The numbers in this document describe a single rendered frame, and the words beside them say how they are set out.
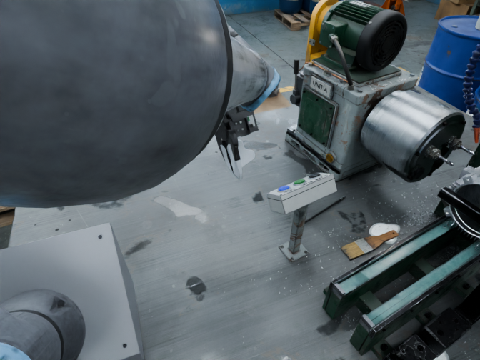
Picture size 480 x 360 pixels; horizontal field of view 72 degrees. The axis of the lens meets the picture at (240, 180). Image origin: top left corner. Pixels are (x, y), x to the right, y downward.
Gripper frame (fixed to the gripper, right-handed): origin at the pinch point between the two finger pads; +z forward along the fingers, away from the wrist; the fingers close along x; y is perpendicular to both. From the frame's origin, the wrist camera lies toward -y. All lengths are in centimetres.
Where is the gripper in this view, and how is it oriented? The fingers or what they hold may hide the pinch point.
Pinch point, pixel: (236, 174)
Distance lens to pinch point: 78.1
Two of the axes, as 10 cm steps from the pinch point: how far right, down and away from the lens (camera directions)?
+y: 8.7, -3.3, 3.8
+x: -4.2, -0.7, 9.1
